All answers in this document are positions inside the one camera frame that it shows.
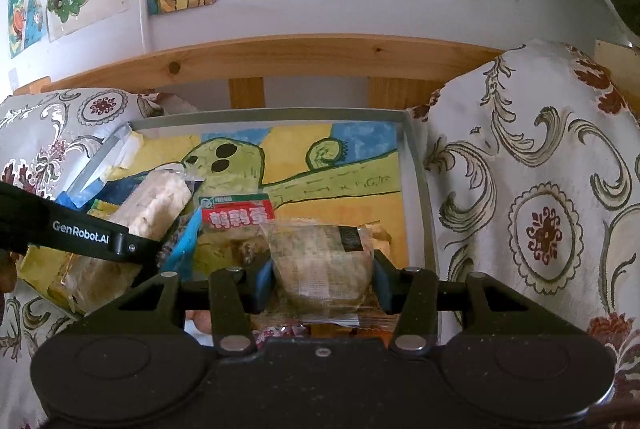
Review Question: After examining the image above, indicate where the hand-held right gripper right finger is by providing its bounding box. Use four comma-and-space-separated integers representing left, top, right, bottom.
372, 250, 590, 356

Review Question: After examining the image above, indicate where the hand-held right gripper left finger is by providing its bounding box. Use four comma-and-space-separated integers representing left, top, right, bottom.
65, 258, 275, 356

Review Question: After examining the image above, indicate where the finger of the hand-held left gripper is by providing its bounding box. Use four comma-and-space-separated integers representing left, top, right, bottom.
135, 209, 203, 285

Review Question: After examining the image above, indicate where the white rice cracker packet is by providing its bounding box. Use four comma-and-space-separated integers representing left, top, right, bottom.
64, 169, 194, 311

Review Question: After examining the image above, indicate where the green and yellow snack packet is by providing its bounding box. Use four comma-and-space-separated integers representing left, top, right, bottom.
17, 243, 82, 306

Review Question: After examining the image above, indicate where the red label brown snack packet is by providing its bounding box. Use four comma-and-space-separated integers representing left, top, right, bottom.
196, 193, 277, 262

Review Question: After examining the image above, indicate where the clear pale cake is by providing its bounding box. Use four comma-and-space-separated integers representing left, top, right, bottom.
261, 220, 377, 326

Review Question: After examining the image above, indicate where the pink sausage packet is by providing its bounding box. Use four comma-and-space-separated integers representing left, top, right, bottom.
185, 309, 217, 336

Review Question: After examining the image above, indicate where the grey tray with painted lining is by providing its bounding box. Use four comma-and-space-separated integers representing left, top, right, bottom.
62, 106, 442, 346

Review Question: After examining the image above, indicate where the white floral blanket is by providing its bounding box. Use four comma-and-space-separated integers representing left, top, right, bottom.
0, 38, 640, 429

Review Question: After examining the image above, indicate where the wooden bed frame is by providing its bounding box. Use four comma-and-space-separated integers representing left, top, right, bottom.
14, 33, 640, 114

